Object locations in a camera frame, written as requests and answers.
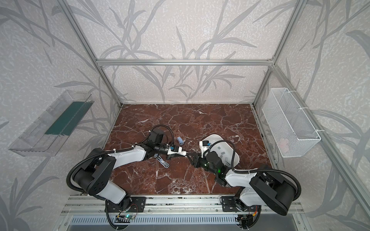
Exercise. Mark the white oval tray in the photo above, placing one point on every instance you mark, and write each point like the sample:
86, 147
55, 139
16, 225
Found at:
223, 149

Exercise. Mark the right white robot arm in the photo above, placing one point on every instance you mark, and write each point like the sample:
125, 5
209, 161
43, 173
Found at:
262, 186

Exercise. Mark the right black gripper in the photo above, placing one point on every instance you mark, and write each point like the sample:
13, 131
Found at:
197, 159

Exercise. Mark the green pad in bin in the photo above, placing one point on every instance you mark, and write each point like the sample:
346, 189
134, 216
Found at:
69, 119

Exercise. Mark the pink item in basket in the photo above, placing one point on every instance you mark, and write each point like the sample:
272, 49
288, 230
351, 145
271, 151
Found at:
283, 144

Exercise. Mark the white wire mesh basket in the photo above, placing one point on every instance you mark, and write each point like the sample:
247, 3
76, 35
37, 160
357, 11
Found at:
287, 119

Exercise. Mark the clear plastic wall bin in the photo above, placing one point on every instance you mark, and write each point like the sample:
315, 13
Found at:
33, 142

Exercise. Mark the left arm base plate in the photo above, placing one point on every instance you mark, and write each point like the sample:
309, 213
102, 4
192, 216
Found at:
134, 204

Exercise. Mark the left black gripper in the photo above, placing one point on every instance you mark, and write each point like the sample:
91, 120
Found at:
166, 151

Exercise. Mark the blue stapler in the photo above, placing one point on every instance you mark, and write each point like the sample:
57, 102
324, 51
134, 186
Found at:
161, 161
180, 140
176, 150

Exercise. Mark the aluminium frame crossbar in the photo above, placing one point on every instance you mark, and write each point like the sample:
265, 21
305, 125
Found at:
151, 62

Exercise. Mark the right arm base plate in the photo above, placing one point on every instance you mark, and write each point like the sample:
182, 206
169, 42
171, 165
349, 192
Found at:
232, 204

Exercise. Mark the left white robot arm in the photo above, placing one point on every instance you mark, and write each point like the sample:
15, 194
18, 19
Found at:
93, 174

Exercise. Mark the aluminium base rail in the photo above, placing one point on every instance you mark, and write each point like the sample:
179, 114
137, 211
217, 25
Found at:
161, 204

